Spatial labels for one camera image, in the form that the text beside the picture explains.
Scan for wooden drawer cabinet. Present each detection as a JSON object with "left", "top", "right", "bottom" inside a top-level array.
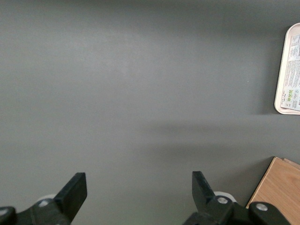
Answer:
[{"left": 245, "top": 156, "right": 300, "bottom": 225}]

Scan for red tartan cookie box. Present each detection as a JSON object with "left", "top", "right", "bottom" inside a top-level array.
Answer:
[{"left": 280, "top": 34, "right": 300, "bottom": 112}]

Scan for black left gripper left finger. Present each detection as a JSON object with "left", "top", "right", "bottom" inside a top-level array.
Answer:
[{"left": 0, "top": 172, "right": 88, "bottom": 225}]

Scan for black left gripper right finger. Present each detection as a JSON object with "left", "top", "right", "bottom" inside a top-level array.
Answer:
[{"left": 182, "top": 171, "right": 291, "bottom": 225}]

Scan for beige plastic tray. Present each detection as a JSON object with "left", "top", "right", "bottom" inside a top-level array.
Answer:
[{"left": 274, "top": 22, "right": 300, "bottom": 115}]

